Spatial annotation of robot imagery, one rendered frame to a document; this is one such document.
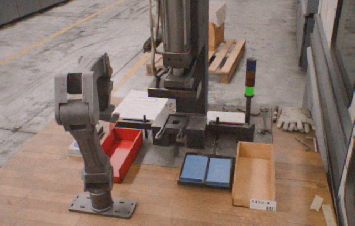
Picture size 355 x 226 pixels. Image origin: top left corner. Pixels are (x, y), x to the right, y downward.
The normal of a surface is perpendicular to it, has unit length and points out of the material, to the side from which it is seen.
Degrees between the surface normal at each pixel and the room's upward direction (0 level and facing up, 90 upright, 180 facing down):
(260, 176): 0
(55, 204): 0
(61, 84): 58
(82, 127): 19
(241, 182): 0
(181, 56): 90
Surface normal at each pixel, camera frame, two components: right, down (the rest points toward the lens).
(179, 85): -0.21, 0.47
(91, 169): 0.02, 0.74
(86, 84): 0.00, -0.07
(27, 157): -0.04, -0.88
